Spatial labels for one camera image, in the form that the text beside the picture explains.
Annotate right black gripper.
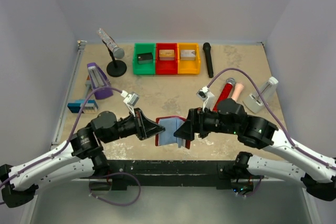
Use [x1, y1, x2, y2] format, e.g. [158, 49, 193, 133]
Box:
[174, 105, 239, 141]

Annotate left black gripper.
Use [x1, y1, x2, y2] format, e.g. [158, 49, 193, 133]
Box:
[103, 108, 166, 143]

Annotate red leather card holder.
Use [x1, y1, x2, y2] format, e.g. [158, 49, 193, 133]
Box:
[155, 115, 191, 150]

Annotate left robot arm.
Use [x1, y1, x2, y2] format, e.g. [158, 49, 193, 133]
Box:
[1, 108, 165, 208]

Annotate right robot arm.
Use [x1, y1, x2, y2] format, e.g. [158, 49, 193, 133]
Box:
[174, 99, 335, 201]

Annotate black card in green bin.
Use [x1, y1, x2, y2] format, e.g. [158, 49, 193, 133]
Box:
[137, 52, 153, 65]

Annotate silver card in yellow bin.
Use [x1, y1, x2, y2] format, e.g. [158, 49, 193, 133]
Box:
[180, 49, 196, 61]

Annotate tan card in red bin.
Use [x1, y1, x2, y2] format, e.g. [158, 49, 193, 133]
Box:
[159, 49, 175, 61]

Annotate red microphone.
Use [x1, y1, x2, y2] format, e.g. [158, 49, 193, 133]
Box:
[213, 78, 236, 111]

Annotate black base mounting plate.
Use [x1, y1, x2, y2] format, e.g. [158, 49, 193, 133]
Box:
[91, 160, 258, 189]

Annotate yellow plastic bin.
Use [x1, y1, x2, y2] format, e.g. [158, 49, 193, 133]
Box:
[177, 42, 201, 75]

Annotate green plastic bin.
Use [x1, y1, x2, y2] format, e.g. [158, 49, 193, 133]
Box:
[132, 43, 156, 75]

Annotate pink microphone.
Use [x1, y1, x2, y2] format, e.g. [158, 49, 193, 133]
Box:
[231, 83, 244, 102]

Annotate blue grey block toy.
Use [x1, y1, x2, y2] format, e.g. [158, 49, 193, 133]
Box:
[67, 76, 98, 114]

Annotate white metronome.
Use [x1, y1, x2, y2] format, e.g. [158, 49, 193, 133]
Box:
[243, 77, 278, 114]

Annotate black microphone stand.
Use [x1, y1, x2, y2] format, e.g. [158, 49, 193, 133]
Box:
[102, 41, 127, 77]

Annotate red plastic bin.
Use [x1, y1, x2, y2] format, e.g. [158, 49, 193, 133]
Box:
[155, 43, 178, 75]

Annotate glitter silver microphone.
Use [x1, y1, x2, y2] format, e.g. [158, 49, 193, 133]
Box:
[97, 28, 124, 59]

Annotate black microphone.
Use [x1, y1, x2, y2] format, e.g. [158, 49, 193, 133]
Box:
[203, 42, 214, 78]

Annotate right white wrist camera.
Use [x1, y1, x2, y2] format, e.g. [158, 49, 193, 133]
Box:
[196, 86, 215, 111]

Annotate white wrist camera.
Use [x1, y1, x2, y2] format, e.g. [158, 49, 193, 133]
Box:
[121, 90, 140, 116]
[196, 86, 215, 111]

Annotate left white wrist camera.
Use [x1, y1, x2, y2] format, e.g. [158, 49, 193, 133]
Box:
[121, 90, 140, 116]

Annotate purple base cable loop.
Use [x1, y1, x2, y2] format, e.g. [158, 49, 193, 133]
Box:
[88, 172, 142, 206]

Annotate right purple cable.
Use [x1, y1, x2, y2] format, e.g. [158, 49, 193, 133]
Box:
[207, 68, 336, 171]

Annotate aluminium frame rail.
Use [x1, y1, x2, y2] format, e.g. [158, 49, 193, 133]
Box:
[19, 40, 87, 223]

